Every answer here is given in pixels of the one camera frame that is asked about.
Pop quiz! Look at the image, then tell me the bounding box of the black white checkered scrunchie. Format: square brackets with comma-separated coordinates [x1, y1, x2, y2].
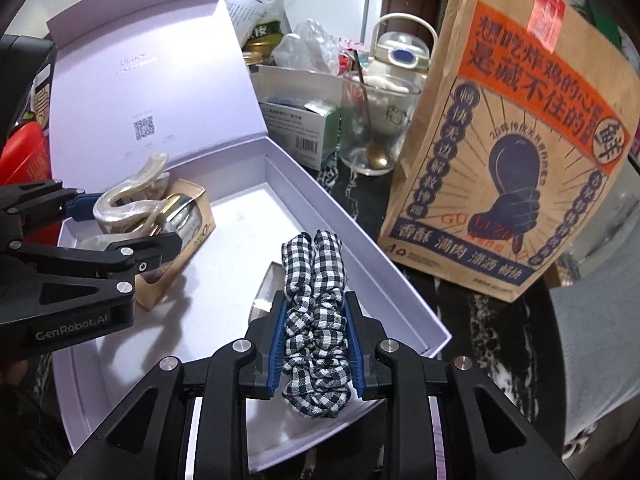
[280, 229, 351, 420]

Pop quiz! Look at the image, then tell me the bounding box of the gold spoon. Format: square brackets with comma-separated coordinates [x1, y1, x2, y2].
[352, 50, 391, 168]

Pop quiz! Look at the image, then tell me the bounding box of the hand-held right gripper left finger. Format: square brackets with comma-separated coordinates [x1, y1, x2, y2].
[59, 290, 290, 480]

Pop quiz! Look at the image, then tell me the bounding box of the clear water bottle with handle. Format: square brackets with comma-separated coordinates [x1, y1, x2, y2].
[367, 12, 441, 93]

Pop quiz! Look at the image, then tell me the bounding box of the red plastic container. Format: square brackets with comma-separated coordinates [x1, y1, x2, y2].
[0, 120, 51, 186]

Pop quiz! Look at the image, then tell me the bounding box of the white green medicine box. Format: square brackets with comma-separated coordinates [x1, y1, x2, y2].
[259, 95, 341, 171]

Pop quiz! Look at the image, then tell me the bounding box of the pearl wavy hair clip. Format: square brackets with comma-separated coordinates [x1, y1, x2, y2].
[93, 154, 173, 236]

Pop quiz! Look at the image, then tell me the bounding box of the clear glass cup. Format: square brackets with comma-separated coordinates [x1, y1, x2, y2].
[341, 69, 416, 177]

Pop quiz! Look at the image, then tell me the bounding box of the clear plastic bag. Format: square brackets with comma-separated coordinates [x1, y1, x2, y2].
[272, 19, 346, 73]

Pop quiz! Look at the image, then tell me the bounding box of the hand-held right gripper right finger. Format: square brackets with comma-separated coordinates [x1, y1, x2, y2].
[342, 291, 576, 480]

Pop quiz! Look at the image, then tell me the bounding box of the green label jar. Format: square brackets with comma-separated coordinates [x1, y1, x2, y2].
[242, 22, 281, 66]

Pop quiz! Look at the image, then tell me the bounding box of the narrow chair with grey cover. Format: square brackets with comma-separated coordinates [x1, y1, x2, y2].
[549, 255, 640, 441]

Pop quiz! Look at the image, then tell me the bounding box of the gold perfume box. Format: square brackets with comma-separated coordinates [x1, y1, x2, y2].
[132, 179, 217, 311]

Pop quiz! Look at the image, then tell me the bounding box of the printed brown paper bag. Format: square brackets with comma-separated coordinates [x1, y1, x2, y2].
[377, 0, 640, 303]

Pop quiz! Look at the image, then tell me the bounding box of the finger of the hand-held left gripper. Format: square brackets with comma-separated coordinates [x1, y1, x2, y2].
[0, 179, 108, 251]
[0, 231, 184, 291]

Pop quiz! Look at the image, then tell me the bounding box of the lavender gift box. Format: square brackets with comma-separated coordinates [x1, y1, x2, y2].
[46, 0, 453, 473]

